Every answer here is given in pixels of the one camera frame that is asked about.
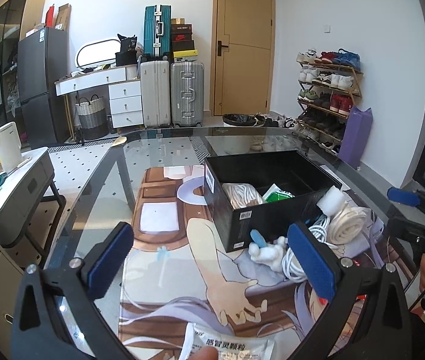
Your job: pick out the white plush toy blue ears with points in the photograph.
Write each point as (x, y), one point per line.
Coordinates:
(268, 254)

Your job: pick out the oval mirror black frame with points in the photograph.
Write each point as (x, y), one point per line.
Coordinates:
(97, 53)

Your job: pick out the green packet in box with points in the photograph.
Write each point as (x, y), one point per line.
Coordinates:
(275, 194)

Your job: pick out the white suitcase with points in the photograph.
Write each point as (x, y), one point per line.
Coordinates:
(155, 92)

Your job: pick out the black cardboard box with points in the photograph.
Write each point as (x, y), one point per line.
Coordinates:
(290, 170)

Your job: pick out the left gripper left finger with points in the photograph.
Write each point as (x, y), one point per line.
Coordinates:
(39, 330)

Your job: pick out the black glass wardrobe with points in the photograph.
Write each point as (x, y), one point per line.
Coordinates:
(17, 17)

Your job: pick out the purple yoga mat bag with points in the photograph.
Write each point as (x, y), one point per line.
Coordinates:
(356, 135)

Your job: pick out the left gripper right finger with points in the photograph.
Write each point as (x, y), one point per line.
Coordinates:
(366, 316)

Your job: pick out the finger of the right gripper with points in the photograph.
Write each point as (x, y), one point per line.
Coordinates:
(403, 197)

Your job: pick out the anime print desk mat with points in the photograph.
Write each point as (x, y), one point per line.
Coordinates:
(178, 273)

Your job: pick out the silver aluminium suitcase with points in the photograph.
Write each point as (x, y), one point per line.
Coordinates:
(187, 93)

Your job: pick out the yellow wooden door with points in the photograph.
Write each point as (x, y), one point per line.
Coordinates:
(243, 36)

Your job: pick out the white drawer cabinet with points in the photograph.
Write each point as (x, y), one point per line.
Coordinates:
(126, 104)

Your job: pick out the person's left hand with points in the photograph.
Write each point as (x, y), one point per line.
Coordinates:
(205, 353)

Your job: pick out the white medicine sachet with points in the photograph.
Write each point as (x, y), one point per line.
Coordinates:
(228, 347)

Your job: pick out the teal suitcase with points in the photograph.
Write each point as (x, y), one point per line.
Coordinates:
(157, 32)

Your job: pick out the black handbag on desk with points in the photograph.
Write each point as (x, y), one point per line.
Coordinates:
(128, 53)

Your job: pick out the wooden shoe rack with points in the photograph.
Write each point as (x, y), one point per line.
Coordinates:
(329, 88)

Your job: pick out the woven laundry basket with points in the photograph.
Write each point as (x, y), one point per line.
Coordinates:
(92, 116)

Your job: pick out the stacked shoe boxes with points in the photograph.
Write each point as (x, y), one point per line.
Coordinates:
(183, 46)

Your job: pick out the grey side cabinet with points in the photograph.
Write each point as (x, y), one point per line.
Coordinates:
(22, 191)

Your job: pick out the black refrigerator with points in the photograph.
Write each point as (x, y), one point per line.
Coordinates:
(43, 60)

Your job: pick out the white dressing desk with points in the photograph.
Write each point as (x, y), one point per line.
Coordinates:
(95, 79)

